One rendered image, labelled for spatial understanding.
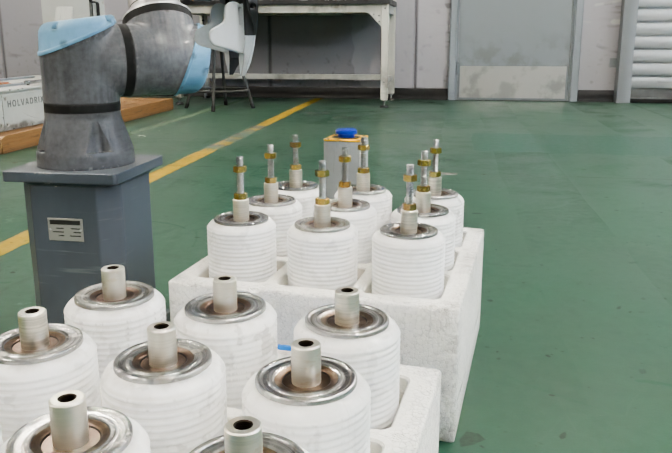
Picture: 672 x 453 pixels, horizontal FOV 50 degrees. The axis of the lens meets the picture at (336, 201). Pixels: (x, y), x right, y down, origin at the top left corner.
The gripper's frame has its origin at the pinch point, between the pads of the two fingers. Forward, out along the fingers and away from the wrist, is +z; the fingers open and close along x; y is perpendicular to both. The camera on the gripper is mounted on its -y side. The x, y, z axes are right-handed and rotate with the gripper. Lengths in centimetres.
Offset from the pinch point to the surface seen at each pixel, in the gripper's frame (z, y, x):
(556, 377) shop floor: 46, -41, 21
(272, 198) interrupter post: 20.5, -7.4, -7.3
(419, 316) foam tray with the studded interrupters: 29.7, -12.5, 24.2
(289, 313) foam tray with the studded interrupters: 31.1, -0.6, 12.3
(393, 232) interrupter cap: 20.9, -13.4, 17.0
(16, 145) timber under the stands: 44, 4, -257
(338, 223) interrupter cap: 21.0, -9.7, 9.2
